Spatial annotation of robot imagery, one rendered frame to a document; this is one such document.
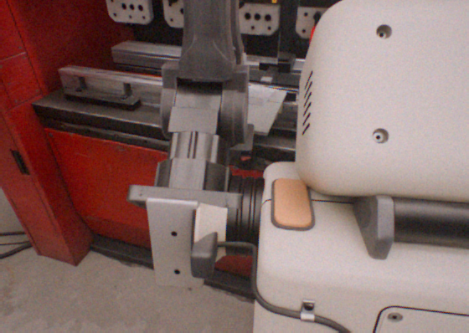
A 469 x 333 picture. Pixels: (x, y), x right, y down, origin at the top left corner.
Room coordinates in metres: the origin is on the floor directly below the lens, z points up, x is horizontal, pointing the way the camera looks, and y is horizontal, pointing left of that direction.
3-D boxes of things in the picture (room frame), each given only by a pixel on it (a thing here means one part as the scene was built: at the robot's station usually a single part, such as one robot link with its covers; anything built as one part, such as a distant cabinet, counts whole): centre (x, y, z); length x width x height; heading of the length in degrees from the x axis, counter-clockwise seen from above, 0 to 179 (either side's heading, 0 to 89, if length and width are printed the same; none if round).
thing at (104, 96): (1.14, 0.50, 0.89); 0.30 x 0.05 x 0.03; 72
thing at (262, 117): (0.86, -0.04, 1.00); 0.26 x 0.18 x 0.01; 162
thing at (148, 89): (1.18, 0.43, 0.92); 0.50 x 0.06 x 0.10; 72
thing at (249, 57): (1.00, -0.09, 1.13); 0.10 x 0.02 x 0.10; 72
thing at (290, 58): (1.15, -0.15, 1.01); 0.26 x 0.12 x 0.05; 162
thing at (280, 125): (0.94, -0.11, 0.89); 0.30 x 0.05 x 0.03; 72
